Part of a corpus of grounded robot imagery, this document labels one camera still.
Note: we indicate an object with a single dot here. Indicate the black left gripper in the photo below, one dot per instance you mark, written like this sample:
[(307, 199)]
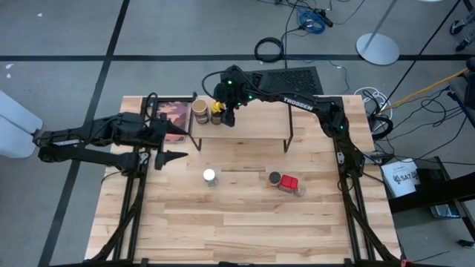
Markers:
[(137, 130)]

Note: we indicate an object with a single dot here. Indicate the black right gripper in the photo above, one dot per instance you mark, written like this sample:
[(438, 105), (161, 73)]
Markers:
[(241, 87)]

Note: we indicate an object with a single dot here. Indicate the chili onion can yellow lid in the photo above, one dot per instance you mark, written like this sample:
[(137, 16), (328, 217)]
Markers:
[(216, 118)]

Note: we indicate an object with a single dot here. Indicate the furikake jar with tan lid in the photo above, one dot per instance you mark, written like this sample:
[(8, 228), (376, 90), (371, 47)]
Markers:
[(199, 107)]

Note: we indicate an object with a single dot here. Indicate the bagel sesame jar white lid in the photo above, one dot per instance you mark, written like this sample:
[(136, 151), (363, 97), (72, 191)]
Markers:
[(209, 175)]

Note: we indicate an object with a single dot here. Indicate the orange turmeric bottle black lid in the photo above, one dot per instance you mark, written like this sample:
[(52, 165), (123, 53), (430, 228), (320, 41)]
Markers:
[(274, 178)]

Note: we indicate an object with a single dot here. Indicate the smoked paprika tin red lid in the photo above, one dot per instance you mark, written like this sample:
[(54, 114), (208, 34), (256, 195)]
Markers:
[(288, 182)]

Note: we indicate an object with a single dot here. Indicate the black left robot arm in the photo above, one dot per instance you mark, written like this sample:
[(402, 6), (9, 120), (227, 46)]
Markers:
[(92, 157)]

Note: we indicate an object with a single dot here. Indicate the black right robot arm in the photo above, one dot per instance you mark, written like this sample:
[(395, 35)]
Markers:
[(308, 105)]

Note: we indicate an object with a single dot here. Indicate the wooden shelf with black legs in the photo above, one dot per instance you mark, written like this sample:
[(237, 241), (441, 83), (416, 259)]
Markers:
[(259, 122)]

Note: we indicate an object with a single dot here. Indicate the tablet with colourful picture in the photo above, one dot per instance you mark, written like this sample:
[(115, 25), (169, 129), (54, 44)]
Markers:
[(176, 111)]

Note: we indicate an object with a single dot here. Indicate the white moulded floor object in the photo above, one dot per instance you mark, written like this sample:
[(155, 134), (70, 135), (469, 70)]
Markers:
[(15, 122)]

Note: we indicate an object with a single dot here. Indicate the white round stand base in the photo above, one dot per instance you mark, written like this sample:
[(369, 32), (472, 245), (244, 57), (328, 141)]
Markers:
[(376, 50)]

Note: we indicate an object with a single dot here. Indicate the white printed bucket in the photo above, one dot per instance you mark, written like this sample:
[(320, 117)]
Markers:
[(399, 181)]

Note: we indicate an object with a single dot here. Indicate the black side table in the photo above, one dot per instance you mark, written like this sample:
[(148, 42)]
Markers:
[(438, 193)]

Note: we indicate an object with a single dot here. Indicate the grey wheeled cart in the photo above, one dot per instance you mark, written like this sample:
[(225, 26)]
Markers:
[(465, 92)]

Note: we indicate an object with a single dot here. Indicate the black aluminium table frame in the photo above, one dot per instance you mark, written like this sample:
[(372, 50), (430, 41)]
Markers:
[(132, 230)]

